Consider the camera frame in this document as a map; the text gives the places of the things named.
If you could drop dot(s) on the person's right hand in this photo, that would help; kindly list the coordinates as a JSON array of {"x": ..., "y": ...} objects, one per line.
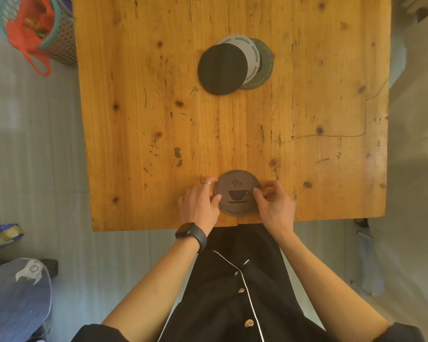
[{"x": 276, "y": 206}]

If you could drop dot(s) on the person's left hand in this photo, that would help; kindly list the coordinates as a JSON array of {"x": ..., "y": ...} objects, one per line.
[{"x": 196, "y": 206}]

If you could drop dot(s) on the person's right thumb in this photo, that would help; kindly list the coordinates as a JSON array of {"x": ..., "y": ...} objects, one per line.
[{"x": 258, "y": 201}]

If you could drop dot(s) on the person's left thumb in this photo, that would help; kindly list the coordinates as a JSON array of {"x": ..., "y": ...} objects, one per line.
[{"x": 216, "y": 199}]

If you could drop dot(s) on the brown cup print coaster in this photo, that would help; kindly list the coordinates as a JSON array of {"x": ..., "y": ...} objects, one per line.
[{"x": 237, "y": 193}]

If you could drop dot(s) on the person's left forearm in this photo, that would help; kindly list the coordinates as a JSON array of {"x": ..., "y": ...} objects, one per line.
[{"x": 153, "y": 284}]

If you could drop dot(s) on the person's right forearm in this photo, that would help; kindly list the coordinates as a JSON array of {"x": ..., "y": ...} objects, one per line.
[{"x": 328, "y": 284}]

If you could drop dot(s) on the black smartwatch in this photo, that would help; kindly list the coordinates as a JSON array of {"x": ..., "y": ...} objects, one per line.
[{"x": 192, "y": 234}]

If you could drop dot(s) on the wooden table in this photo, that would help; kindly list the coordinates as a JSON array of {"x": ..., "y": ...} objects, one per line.
[{"x": 231, "y": 110}]

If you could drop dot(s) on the black white-piped shirt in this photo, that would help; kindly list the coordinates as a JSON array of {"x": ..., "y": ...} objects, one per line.
[{"x": 235, "y": 295}]

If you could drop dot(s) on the black round coaster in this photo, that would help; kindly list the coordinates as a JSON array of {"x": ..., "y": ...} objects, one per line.
[{"x": 222, "y": 69}]

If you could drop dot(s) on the green lettered round coaster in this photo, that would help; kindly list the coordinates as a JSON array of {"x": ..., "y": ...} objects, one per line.
[{"x": 265, "y": 65}]

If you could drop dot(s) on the grey lettered round coaster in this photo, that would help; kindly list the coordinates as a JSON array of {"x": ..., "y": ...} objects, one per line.
[{"x": 248, "y": 55}]

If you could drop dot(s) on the blue yellow packet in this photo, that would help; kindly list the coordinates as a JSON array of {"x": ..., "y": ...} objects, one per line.
[{"x": 1, "y": 235}]

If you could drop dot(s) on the blue patterned bag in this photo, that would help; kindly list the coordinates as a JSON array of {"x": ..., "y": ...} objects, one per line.
[{"x": 16, "y": 299}]

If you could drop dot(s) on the teal mesh basket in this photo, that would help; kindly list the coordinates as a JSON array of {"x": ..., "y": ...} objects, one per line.
[{"x": 59, "y": 39}]

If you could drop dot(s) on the red plastic bag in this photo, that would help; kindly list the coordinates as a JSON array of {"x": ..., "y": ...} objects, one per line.
[{"x": 30, "y": 28}]

